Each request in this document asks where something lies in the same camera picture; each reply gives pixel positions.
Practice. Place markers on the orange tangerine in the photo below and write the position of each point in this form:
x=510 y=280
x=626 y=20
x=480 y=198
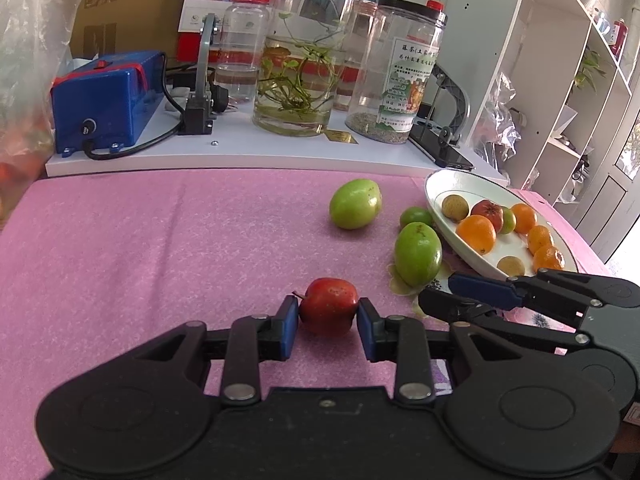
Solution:
x=540 y=238
x=548 y=259
x=524 y=217

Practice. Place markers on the white plate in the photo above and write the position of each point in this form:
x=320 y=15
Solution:
x=450 y=240

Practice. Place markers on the blue power box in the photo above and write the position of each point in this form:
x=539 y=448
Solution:
x=105 y=105

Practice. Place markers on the pink floral tablecloth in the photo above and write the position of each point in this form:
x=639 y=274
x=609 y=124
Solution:
x=150 y=260

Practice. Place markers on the large green jujube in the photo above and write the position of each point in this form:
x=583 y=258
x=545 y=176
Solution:
x=355 y=203
x=418 y=255

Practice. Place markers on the grey lever arm black base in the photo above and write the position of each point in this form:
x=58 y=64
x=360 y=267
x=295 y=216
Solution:
x=452 y=110

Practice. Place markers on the labelled clear jar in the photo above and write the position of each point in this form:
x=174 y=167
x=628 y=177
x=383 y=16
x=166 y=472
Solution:
x=395 y=85

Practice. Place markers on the red-capped clear bottle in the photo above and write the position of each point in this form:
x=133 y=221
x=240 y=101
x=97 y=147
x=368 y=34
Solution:
x=243 y=45

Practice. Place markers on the red wax apple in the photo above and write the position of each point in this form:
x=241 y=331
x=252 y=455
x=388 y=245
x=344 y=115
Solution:
x=487 y=212
x=327 y=312

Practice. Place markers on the white shelving unit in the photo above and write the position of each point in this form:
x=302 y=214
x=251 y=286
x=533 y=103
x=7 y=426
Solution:
x=540 y=60

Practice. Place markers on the smooth orange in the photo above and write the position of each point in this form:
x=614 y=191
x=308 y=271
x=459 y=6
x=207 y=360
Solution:
x=476 y=233

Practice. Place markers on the small gold card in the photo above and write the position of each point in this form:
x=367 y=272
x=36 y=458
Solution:
x=341 y=136

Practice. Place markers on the plain clear jar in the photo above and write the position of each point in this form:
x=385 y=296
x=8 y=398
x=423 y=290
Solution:
x=352 y=60

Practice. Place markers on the glass vase with water plant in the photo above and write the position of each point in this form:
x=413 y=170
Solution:
x=300 y=85

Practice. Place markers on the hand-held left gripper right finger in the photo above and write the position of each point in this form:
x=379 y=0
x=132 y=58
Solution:
x=366 y=330

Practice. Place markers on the crumpled clear plastic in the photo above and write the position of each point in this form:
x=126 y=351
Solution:
x=500 y=120

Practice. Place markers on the white board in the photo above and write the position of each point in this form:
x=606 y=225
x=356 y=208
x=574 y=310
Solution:
x=250 y=152

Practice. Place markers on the cardboard box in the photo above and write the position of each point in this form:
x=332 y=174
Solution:
x=130 y=0

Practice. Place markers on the red-capped cola bottle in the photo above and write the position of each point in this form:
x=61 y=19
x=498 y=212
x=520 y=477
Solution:
x=434 y=5

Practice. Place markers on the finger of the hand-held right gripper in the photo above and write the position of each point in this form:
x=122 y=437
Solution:
x=450 y=307
x=480 y=290

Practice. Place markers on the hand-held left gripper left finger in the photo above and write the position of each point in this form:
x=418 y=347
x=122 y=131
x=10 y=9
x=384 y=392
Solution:
x=289 y=327

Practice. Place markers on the black power plug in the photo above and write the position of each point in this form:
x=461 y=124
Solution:
x=220 y=99

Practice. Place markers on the brown longan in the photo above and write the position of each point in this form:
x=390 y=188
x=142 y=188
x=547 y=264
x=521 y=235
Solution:
x=455 y=207
x=511 y=266

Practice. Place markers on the small green jujube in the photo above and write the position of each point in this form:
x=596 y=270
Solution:
x=416 y=217
x=509 y=220

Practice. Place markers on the clear plastic bag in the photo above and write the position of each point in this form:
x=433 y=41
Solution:
x=25 y=60

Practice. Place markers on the green potted plant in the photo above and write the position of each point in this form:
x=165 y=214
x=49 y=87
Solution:
x=590 y=67

